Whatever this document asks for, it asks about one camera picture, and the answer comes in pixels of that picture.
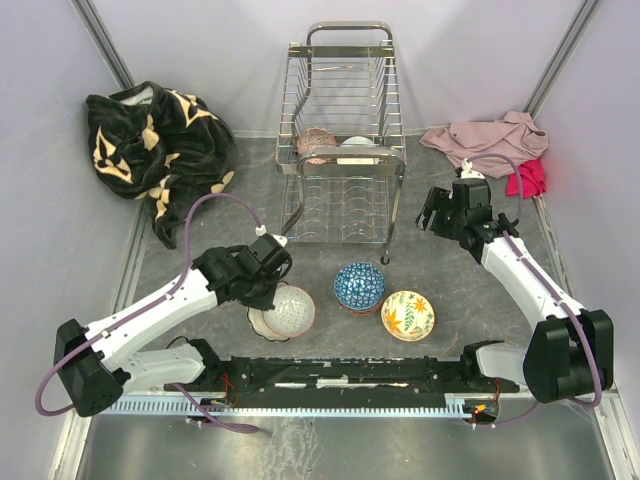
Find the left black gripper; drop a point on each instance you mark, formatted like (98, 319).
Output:
(265, 302)

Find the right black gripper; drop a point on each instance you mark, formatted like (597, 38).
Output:
(433, 202)

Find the blue triangle patterned bowl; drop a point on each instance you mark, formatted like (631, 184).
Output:
(359, 285)

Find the plain white bowl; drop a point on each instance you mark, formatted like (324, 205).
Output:
(358, 141)

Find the red patterned bowl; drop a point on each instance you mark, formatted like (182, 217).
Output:
(314, 138)

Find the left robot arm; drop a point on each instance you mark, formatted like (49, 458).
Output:
(106, 359)

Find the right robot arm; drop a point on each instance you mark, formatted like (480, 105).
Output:
(570, 351)

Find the stainless steel dish rack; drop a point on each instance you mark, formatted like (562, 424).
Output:
(342, 78)

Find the white scalloped bowl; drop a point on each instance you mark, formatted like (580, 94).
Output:
(259, 326)

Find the magenta cloth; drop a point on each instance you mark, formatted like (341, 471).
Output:
(533, 178)

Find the dusty pink cloth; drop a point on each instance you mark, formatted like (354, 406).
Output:
(515, 136)

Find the yellow floral bowl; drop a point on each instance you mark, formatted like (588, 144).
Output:
(408, 316)

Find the black and cream blanket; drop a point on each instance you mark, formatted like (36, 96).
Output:
(160, 146)

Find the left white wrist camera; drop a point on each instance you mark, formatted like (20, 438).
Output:
(279, 239)

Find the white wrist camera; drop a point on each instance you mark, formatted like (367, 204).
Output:
(279, 239)
(466, 171)

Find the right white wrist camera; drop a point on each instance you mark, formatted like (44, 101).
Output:
(466, 171)

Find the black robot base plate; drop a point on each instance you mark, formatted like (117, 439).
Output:
(240, 375)

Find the light blue cable duct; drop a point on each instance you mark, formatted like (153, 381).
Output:
(300, 402)

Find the aluminium frame rail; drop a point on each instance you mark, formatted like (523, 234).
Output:
(164, 437)

